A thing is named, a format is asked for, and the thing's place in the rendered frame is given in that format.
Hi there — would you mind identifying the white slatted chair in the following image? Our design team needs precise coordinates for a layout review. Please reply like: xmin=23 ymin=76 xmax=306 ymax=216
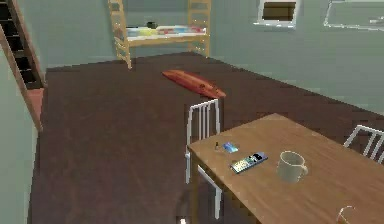
xmin=343 ymin=124 xmax=384 ymax=165
xmin=184 ymin=98 xmax=224 ymax=220

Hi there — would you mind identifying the red surfboard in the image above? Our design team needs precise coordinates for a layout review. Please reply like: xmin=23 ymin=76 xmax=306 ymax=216
xmin=161 ymin=69 xmax=227 ymax=100

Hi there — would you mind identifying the small blue card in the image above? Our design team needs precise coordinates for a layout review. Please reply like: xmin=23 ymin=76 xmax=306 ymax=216
xmin=222 ymin=142 xmax=240 ymax=154

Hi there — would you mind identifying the colourful rectangular remote control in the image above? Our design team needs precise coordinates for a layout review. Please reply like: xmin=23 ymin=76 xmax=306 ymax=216
xmin=230 ymin=151 xmax=269 ymax=175

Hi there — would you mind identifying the colourful patterned mattress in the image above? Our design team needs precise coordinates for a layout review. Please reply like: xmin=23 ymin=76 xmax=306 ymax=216
xmin=125 ymin=25 xmax=207 ymax=39

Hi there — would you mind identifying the wooden bunk bed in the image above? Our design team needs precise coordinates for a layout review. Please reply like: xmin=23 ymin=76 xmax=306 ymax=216
xmin=107 ymin=0 xmax=213 ymax=70

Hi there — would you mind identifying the beige mug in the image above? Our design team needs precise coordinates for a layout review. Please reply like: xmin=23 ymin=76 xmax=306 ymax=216
xmin=276 ymin=150 xmax=309 ymax=184

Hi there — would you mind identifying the white framed window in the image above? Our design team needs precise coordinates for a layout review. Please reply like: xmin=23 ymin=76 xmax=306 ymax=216
xmin=253 ymin=0 xmax=301 ymax=30

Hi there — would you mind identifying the wooden dining table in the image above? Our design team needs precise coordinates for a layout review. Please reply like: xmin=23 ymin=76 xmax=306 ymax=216
xmin=187 ymin=112 xmax=384 ymax=224

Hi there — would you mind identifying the brown wooden staircase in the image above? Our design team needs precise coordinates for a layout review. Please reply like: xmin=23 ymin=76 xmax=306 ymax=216
xmin=0 ymin=0 xmax=47 ymax=133

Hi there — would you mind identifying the clear round glass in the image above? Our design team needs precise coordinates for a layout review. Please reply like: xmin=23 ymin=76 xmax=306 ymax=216
xmin=335 ymin=205 xmax=359 ymax=224

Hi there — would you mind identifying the white framed wall picture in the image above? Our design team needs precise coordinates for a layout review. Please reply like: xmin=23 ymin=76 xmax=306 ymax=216
xmin=323 ymin=0 xmax=384 ymax=32

